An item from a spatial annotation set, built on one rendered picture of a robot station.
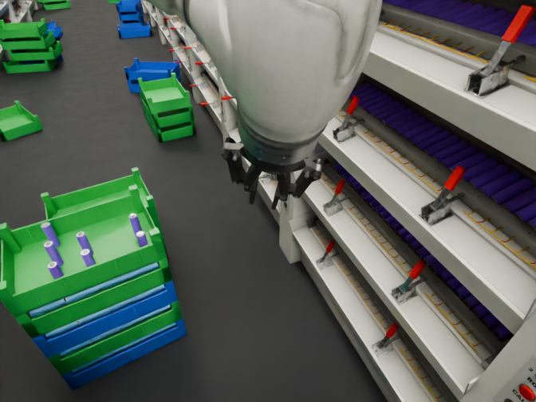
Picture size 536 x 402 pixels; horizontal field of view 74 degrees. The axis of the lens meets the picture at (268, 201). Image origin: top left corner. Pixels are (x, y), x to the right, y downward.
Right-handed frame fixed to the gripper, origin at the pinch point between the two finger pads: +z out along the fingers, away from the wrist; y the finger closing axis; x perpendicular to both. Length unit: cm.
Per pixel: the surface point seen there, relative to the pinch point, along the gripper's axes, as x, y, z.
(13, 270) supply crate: -21, -49, 26
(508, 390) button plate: -20.8, 36.5, -6.5
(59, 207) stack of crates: 0, -65, 61
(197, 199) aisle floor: 21, -28, 87
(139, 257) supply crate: -12.8, -22.9, 22.4
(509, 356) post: -16.9, 34.7, -9.0
